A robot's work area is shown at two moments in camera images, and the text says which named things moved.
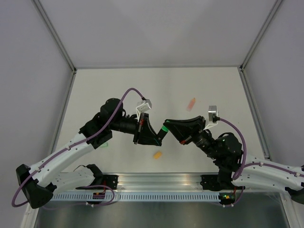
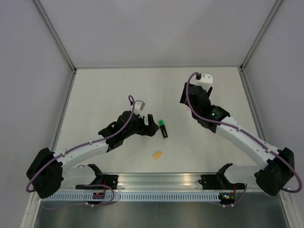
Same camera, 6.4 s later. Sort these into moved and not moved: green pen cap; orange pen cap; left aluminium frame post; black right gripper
Moved: green pen cap; black right gripper
Not moved: orange pen cap; left aluminium frame post
